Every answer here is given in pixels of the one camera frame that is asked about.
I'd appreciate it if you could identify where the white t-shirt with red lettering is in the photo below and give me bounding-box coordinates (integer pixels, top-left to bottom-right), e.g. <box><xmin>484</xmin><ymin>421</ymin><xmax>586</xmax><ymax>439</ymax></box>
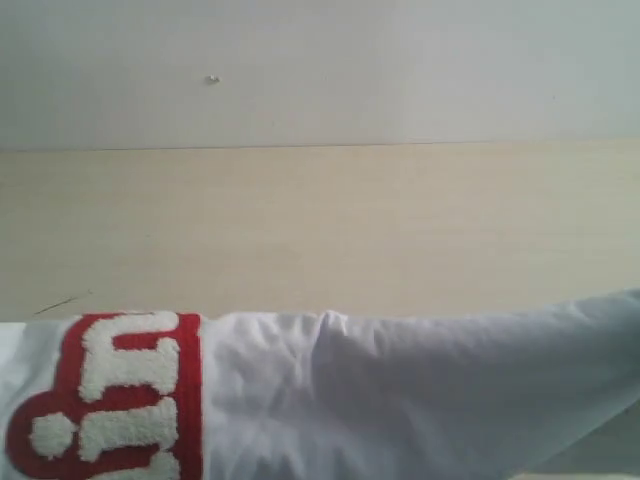
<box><xmin>1</xmin><ymin>290</ymin><xmax>639</xmax><ymax>479</ymax></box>

